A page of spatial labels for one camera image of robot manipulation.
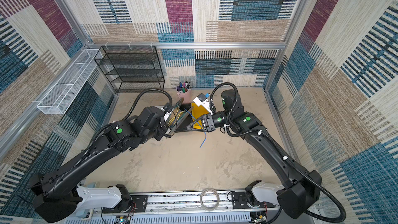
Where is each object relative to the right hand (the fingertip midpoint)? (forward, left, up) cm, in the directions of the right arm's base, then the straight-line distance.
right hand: (189, 132), depth 59 cm
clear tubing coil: (-13, -6, -33) cm, 36 cm away
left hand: (+10, +13, -6) cm, 18 cm away
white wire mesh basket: (+20, +59, 0) cm, 63 cm away
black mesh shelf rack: (+60, +42, -16) cm, 75 cm away
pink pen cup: (+43, +6, -24) cm, 49 cm away
